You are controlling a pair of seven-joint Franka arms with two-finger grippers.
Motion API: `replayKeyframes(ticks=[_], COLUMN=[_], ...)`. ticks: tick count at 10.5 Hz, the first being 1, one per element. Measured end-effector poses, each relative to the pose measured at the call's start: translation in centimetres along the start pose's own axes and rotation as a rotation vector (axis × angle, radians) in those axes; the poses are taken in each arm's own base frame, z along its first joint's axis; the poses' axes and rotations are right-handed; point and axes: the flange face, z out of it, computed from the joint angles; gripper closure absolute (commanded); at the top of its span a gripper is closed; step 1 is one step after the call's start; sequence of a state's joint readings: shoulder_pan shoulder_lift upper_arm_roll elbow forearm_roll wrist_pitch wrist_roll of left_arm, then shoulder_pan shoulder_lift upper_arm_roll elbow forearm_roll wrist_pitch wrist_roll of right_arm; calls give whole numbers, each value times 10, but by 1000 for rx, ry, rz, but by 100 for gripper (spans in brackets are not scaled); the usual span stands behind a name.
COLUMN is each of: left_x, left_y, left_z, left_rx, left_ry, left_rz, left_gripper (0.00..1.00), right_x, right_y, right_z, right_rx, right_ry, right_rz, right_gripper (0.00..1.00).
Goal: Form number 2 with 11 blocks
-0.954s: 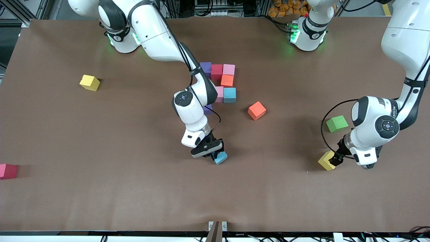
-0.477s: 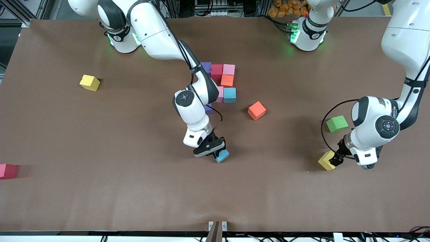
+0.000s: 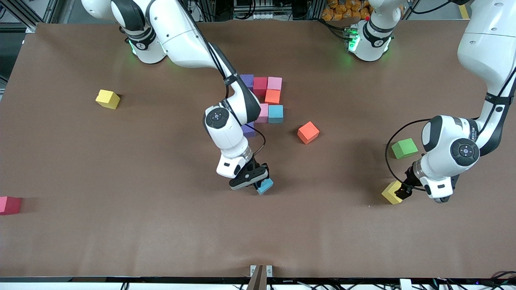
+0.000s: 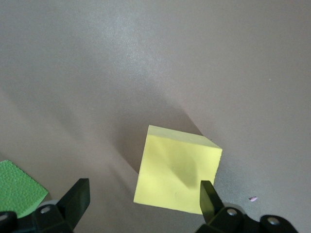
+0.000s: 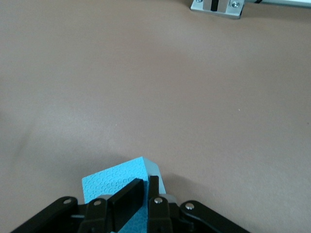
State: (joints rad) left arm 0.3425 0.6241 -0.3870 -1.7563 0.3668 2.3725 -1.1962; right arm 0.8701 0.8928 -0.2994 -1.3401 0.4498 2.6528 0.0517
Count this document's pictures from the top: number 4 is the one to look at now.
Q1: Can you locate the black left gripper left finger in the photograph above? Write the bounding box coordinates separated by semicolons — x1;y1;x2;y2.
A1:
0;178;91;233

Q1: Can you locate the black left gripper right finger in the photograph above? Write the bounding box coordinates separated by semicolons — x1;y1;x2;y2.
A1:
194;180;300;233

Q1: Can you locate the yellow foam cube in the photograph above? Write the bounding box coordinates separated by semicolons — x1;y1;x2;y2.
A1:
133;124;223;216

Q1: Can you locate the green foam cube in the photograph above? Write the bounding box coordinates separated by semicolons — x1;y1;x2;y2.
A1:
0;159;49;219

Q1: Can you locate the brown table cover sheet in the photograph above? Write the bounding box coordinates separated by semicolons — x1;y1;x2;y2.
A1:
0;0;311;233

